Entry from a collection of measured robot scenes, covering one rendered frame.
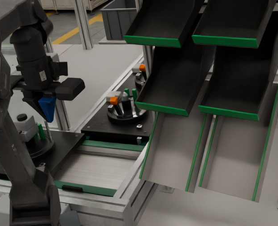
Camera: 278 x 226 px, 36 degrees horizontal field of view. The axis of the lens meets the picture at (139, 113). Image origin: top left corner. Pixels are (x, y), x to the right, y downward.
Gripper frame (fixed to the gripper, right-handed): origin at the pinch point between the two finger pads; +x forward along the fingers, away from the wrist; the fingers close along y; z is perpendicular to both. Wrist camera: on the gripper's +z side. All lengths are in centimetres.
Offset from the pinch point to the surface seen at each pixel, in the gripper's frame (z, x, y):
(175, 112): 10.7, 5.2, -25.5
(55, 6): 467, 117, 323
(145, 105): 11.6, 4.5, -18.0
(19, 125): 17.3, 17.8, 26.4
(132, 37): 11.8, -11.7, -17.3
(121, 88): 63, 29, 16
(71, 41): 355, 129, 234
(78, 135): 29.9, 28.3, 15.8
